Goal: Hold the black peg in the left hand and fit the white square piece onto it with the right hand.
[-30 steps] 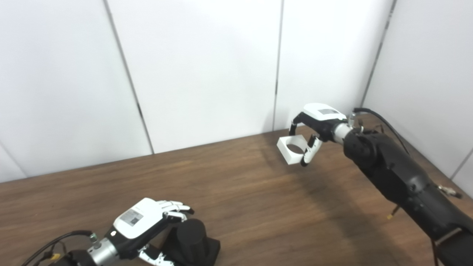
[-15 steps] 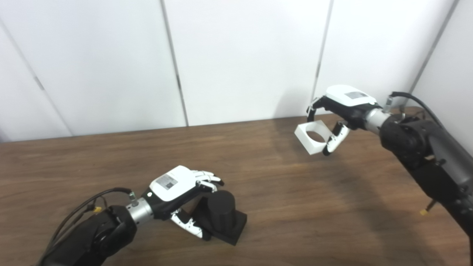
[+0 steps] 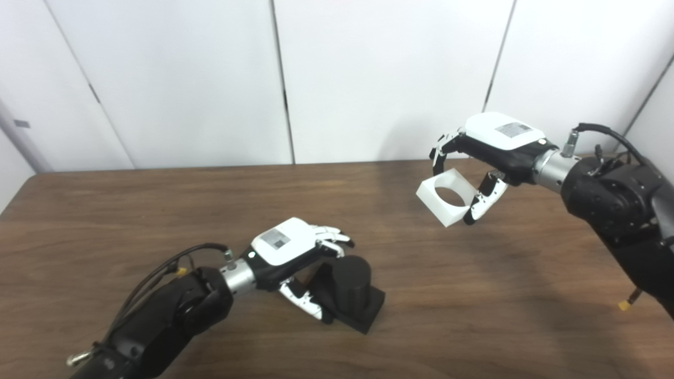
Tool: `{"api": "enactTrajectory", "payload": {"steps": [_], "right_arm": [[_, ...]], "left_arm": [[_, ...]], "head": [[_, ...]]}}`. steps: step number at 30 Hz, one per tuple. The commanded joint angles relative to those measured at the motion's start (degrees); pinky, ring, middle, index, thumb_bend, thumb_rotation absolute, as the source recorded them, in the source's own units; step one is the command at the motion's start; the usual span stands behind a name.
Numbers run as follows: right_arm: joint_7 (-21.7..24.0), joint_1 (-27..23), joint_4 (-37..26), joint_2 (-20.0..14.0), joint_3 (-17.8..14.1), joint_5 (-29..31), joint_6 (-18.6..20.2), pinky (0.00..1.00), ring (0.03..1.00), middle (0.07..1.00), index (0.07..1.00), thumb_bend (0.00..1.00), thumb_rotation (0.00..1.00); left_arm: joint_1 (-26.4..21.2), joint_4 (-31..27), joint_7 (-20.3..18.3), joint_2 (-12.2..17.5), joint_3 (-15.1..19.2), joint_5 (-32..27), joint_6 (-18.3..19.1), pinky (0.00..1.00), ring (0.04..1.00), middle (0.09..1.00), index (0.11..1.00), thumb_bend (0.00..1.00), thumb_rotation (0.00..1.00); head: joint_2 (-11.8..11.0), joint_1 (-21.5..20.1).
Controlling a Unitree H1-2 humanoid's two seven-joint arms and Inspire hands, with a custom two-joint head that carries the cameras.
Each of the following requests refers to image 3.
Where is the white and black left hand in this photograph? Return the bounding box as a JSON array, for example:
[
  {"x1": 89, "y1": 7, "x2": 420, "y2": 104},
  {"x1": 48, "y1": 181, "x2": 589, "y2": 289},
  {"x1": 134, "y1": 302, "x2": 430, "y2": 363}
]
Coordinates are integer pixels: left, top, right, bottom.
[{"x1": 240, "y1": 217, "x2": 355, "y2": 321}]

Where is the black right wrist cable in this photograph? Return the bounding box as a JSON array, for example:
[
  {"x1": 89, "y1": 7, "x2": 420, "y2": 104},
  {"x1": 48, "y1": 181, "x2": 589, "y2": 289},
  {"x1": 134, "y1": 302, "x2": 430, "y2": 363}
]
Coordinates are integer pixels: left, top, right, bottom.
[{"x1": 561, "y1": 123, "x2": 648, "y2": 164}]

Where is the white and black right hand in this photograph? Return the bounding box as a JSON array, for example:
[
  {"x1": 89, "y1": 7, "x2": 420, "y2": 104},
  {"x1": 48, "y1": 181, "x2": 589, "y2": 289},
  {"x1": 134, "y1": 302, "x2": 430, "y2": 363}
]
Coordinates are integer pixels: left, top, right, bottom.
[{"x1": 429, "y1": 112, "x2": 559, "y2": 226}]

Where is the black peg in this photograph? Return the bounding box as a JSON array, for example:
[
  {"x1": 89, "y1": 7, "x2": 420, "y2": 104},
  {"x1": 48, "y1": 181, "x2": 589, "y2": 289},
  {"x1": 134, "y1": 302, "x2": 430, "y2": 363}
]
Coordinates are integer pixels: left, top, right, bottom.
[{"x1": 307, "y1": 255, "x2": 386, "y2": 335}]

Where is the white square piece with hole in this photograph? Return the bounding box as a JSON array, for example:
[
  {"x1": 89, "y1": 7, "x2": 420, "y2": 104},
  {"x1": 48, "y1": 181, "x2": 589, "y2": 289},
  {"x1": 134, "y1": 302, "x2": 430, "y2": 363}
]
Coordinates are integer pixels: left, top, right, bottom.
[{"x1": 416, "y1": 169, "x2": 474, "y2": 228}]

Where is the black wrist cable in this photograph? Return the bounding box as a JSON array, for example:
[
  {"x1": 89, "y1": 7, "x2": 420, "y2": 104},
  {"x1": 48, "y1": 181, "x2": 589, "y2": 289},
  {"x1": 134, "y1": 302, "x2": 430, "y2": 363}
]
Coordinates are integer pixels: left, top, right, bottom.
[
  {"x1": 561, "y1": 123, "x2": 648, "y2": 164},
  {"x1": 66, "y1": 243, "x2": 235, "y2": 366}
]

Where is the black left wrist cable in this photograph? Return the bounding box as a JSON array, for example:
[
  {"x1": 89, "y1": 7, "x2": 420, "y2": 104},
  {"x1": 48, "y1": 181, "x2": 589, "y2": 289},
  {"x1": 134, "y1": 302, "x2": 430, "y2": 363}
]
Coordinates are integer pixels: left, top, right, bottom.
[{"x1": 66, "y1": 243, "x2": 235, "y2": 366}]

